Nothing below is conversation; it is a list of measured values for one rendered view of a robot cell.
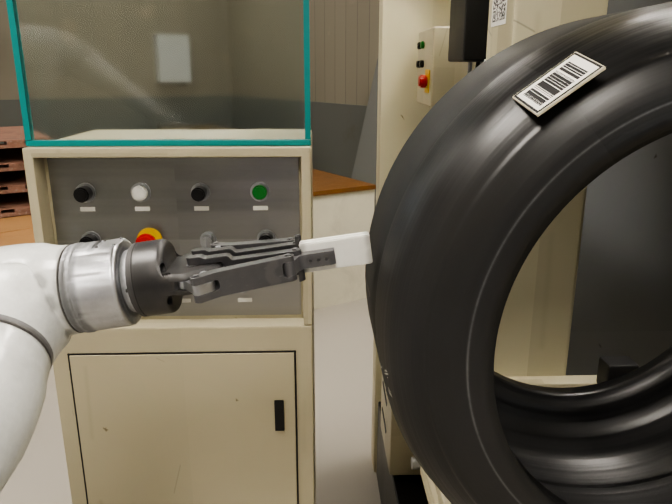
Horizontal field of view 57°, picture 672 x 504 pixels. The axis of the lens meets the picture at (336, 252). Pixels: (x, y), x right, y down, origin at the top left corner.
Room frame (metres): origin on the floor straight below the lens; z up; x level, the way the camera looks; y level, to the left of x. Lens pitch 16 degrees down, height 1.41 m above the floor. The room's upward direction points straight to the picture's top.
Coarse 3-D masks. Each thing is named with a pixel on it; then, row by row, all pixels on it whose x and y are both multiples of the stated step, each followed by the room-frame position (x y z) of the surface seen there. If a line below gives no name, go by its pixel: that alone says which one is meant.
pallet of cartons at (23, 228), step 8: (16, 216) 4.08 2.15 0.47; (24, 216) 4.08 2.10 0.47; (0, 224) 3.85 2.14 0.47; (8, 224) 3.85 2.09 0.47; (16, 224) 3.85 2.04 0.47; (24, 224) 3.85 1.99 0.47; (32, 224) 3.85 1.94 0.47; (0, 232) 3.65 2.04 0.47; (8, 232) 3.65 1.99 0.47; (16, 232) 3.65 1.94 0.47; (24, 232) 3.65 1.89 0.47; (32, 232) 3.65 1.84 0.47; (0, 240) 3.46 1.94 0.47; (8, 240) 3.46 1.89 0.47; (16, 240) 3.46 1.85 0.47; (24, 240) 3.46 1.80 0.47; (32, 240) 3.46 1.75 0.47
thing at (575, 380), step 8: (520, 376) 0.88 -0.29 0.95; (528, 376) 0.88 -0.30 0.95; (536, 376) 0.88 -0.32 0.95; (544, 376) 0.88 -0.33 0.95; (552, 376) 0.88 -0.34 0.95; (560, 376) 0.88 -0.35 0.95; (568, 376) 0.88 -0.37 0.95; (576, 376) 0.88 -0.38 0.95; (584, 376) 0.88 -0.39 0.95; (592, 376) 0.88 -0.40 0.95; (536, 384) 0.86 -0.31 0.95; (544, 384) 0.86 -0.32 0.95; (552, 384) 0.86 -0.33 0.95; (560, 384) 0.86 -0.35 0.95; (568, 384) 0.86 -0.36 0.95; (576, 384) 0.86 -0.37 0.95; (584, 384) 0.86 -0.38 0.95; (592, 384) 0.86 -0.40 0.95
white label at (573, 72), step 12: (564, 60) 0.51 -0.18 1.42; (576, 60) 0.51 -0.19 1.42; (588, 60) 0.50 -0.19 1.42; (552, 72) 0.51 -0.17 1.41; (564, 72) 0.50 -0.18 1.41; (576, 72) 0.49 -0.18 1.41; (588, 72) 0.49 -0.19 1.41; (600, 72) 0.48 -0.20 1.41; (540, 84) 0.51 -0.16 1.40; (552, 84) 0.50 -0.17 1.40; (564, 84) 0.49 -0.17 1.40; (576, 84) 0.48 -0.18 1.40; (516, 96) 0.51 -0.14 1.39; (528, 96) 0.50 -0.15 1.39; (540, 96) 0.49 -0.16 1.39; (552, 96) 0.49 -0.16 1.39; (564, 96) 0.48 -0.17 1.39; (528, 108) 0.49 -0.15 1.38; (540, 108) 0.48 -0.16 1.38
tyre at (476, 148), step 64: (512, 64) 0.59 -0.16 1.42; (640, 64) 0.49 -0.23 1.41; (448, 128) 0.57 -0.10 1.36; (512, 128) 0.50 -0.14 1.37; (576, 128) 0.48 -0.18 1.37; (640, 128) 0.48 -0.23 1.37; (384, 192) 0.68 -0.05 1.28; (448, 192) 0.51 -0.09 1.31; (512, 192) 0.48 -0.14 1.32; (576, 192) 0.48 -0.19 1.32; (384, 256) 0.57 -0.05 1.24; (448, 256) 0.49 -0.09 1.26; (512, 256) 0.48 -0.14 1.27; (384, 320) 0.53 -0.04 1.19; (448, 320) 0.48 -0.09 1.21; (448, 384) 0.48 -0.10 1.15; (512, 384) 0.77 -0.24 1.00; (640, 384) 0.77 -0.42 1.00; (448, 448) 0.48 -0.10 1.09; (512, 448) 0.72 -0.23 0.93; (576, 448) 0.73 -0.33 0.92; (640, 448) 0.72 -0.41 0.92
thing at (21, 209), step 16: (0, 128) 5.28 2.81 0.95; (16, 128) 5.28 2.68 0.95; (0, 144) 4.34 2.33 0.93; (16, 144) 4.35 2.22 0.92; (0, 160) 4.49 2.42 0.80; (16, 160) 4.49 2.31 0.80; (0, 176) 4.75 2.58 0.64; (16, 176) 4.75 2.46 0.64; (0, 192) 4.30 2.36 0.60; (16, 192) 4.35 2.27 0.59; (0, 208) 4.32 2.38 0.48; (16, 208) 4.33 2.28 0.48
